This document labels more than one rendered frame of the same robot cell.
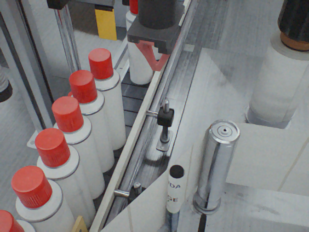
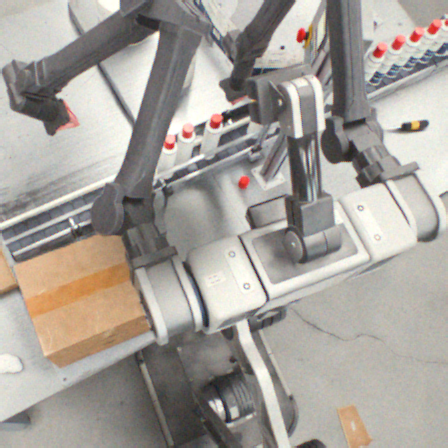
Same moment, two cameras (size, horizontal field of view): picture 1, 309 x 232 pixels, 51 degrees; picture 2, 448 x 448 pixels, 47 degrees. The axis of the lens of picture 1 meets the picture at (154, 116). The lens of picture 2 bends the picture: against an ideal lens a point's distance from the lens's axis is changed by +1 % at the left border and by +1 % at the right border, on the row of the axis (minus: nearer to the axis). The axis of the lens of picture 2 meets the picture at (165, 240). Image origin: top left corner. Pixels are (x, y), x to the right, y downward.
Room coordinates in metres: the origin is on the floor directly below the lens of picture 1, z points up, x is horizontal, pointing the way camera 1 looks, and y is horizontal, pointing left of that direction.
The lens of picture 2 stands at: (1.30, 0.50, 2.33)
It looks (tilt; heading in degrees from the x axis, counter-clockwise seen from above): 69 degrees down; 217
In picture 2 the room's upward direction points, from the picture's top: 10 degrees clockwise
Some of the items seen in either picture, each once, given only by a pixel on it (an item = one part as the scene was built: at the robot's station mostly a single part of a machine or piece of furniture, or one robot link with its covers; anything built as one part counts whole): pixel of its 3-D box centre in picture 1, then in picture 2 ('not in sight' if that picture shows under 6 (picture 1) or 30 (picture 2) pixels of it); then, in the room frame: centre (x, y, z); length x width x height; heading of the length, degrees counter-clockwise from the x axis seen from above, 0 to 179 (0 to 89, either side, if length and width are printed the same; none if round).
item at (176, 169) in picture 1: (173, 208); not in sight; (0.19, -0.02, 0.97); 0.02 x 0.02 x 0.19
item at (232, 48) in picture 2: not in sight; (239, 46); (0.42, -0.04, 1.22); 0.11 x 0.09 x 0.12; 68
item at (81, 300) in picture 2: not in sight; (91, 299); (1.16, 0.18, 0.99); 0.30 x 0.24 x 0.27; 160
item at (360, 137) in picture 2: not in sight; (352, 145); (0.59, 0.40, 1.43); 0.10 x 0.05 x 0.09; 68
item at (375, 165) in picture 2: not in sight; (377, 170); (0.61, 0.47, 1.45); 0.09 x 0.08 x 0.12; 158
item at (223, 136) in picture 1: (214, 171); not in sight; (0.25, -0.09, 0.97); 0.05 x 0.05 x 0.19
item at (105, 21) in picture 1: (105, 22); not in sight; (0.44, 0.07, 1.09); 0.03 x 0.01 x 0.06; 75
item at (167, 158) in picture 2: not in sight; (167, 156); (0.70, -0.01, 0.98); 0.05 x 0.05 x 0.20
